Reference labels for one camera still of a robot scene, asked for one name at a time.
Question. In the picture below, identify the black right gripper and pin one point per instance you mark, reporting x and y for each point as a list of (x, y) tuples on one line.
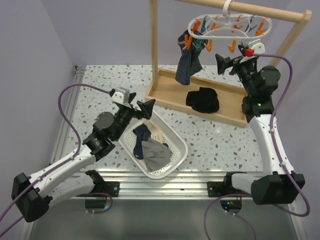
[(223, 63)]

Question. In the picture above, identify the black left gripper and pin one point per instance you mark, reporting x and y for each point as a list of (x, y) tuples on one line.
[(146, 107)]

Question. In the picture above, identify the navy underwear with beige band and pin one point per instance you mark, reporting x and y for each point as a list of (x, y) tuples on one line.
[(142, 133)]

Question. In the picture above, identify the navy striped underwear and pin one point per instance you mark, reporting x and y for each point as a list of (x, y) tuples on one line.
[(189, 63)]

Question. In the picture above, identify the black underwear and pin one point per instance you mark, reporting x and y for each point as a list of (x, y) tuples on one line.
[(205, 100)]

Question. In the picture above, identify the grey underwear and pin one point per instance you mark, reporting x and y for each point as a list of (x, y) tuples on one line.
[(156, 155)]

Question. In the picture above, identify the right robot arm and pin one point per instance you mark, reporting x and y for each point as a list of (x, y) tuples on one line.
[(280, 184)]

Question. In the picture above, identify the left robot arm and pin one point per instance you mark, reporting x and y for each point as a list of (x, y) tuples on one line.
[(34, 194)]

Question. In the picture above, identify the white round clip hanger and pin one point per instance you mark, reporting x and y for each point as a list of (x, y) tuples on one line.
[(230, 26)]

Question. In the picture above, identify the wooden clothes rack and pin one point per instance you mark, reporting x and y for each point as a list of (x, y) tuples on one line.
[(230, 97)]

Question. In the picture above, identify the white perforated plastic basket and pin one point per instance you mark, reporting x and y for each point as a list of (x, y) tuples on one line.
[(162, 132)]

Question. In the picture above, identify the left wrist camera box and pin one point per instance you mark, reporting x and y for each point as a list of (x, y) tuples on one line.
[(120, 95)]

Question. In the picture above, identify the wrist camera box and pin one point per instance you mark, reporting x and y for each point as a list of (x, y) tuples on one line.
[(120, 95), (254, 47)]

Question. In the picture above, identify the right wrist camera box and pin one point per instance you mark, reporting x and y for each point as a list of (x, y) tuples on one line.
[(254, 47)]

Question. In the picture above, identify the aluminium frame rails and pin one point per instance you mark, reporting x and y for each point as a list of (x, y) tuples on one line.
[(175, 183)]

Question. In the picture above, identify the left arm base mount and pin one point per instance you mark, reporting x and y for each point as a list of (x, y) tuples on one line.
[(101, 198)]

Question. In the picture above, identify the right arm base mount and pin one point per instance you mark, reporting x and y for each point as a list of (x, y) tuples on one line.
[(218, 189)]

